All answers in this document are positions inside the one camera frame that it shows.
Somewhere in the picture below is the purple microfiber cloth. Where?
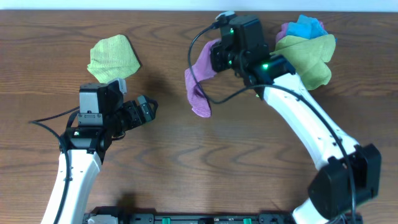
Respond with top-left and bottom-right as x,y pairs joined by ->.
185,39 -> 220,118

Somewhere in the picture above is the folded light green cloth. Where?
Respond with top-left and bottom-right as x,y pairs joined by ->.
87,34 -> 141,83

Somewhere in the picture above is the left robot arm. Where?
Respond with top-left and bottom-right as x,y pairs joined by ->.
42,78 -> 159,223

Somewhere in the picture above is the right black cable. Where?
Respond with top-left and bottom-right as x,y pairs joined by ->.
187,24 -> 357,224

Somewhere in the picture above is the blue cloth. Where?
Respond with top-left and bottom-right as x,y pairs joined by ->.
286,14 -> 328,39

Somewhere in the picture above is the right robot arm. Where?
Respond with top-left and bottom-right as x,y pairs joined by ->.
210,11 -> 382,223

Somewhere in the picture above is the olive green cloth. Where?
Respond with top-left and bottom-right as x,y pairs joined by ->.
272,34 -> 336,90

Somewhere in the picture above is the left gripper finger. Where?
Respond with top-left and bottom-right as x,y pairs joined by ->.
145,96 -> 159,121
137,95 -> 154,122

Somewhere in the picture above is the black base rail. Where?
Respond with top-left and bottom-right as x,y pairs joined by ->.
82,206 -> 363,224

